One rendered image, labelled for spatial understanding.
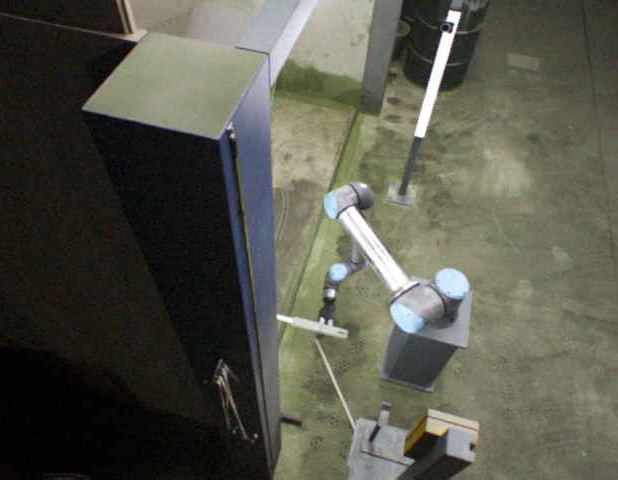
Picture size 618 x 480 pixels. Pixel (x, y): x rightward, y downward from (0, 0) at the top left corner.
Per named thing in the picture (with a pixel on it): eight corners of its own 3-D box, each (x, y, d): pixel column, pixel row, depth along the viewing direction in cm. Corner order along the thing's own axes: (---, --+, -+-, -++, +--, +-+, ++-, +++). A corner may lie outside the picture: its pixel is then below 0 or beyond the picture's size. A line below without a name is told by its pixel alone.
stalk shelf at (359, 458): (346, 480, 172) (346, 479, 171) (359, 418, 185) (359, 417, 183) (432, 506, 168) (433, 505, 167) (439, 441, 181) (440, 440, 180)
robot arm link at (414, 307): (449, 310, 201) (349, 176, 226) (417, 331, 195) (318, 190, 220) (436, 321, 215) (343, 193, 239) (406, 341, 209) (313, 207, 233)
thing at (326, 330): (338, 338, 283) (349, 329, 263) (337, 346, 281) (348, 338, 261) (258, 316, 278) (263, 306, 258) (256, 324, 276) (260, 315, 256)
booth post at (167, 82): (271, 483, 240) (219, 140, 55) (237, 472, 242) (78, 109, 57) (281, 446, 250) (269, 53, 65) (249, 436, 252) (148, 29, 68)
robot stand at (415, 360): (438, 344, 287) (472, 291, 235) (432, 393, 270) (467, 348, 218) (388, 331, 291) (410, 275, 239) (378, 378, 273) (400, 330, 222)
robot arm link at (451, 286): (466, 305, 220) (479, 285, 205) (438, 323, 214) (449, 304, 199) (444, 280, 227) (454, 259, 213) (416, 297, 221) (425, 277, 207)
